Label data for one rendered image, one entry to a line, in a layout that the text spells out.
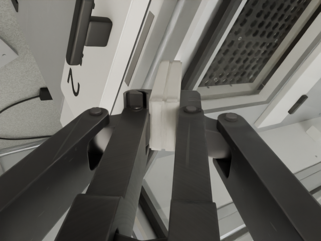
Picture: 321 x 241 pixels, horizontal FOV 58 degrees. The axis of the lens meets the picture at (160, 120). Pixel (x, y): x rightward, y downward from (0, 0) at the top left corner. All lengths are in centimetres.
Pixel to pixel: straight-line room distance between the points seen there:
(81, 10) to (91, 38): 3
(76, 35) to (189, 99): 15
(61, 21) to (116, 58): 20
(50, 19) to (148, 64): 28
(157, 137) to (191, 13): 11
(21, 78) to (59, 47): 102
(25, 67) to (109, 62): 118
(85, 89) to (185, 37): 17
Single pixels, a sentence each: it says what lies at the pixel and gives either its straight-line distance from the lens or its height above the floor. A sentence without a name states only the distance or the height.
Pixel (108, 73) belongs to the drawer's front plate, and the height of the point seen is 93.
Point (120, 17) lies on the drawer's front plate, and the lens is 28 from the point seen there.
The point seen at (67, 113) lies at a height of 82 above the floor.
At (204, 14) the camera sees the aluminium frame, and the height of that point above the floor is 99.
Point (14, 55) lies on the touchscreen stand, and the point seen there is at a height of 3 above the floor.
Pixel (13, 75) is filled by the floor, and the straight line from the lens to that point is 148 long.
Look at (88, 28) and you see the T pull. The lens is 28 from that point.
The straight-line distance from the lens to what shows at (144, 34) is 28.
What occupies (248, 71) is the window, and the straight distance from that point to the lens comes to 21.
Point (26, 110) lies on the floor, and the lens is 165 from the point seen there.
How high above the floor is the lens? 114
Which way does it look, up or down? 30 degrees down
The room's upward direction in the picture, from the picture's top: 145 degrees clockwise
